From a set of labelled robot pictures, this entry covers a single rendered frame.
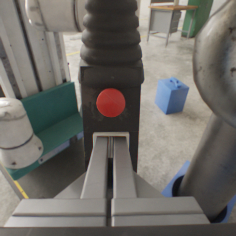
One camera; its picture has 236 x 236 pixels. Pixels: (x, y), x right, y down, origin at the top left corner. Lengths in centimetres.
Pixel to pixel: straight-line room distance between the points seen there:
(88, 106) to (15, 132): 64
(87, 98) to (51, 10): 33
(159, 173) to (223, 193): 79
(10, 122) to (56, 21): 44
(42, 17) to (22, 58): 51
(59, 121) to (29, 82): 28
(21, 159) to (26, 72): 42
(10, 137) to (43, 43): 48
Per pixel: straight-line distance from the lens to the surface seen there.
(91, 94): 16
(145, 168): 155
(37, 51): 98
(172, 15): 512
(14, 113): 75
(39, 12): 47
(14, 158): 87
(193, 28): 651
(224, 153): 67
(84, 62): 16
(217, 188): 80
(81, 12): 44
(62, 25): 46
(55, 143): 94
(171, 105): 214
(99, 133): 16
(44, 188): 112
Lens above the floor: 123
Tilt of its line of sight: 37 degrees down
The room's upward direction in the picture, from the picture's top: 1 degrees clockwise
